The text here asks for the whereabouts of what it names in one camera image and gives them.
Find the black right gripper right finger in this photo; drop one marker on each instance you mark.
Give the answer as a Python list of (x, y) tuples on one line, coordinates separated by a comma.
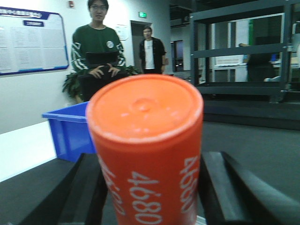
[(232, 195)]

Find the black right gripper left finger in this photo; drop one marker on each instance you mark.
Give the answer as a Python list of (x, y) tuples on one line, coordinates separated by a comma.
[(77, 200)]

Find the orange capacitor with white digits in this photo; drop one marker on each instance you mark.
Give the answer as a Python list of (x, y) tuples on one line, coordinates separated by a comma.
[(147, 132)]

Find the blue plastic crate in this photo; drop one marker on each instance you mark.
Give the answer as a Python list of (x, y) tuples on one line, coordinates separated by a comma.
[(70, 132)]

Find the person in green sweater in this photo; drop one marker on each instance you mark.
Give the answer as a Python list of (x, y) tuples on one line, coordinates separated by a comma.
[(97, 52)]

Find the dark grey metal cart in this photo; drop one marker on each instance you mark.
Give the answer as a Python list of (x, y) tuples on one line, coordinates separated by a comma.
[(201, 51)]

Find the person in black jacket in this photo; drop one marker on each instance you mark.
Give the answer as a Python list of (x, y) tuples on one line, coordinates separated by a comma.
[(151, 53)]

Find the green exit sign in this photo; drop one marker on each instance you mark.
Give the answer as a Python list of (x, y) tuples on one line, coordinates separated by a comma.
[(142, 14)]

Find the white notice board blue frame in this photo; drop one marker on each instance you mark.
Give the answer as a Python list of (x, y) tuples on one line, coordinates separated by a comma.
[(31, 41)]

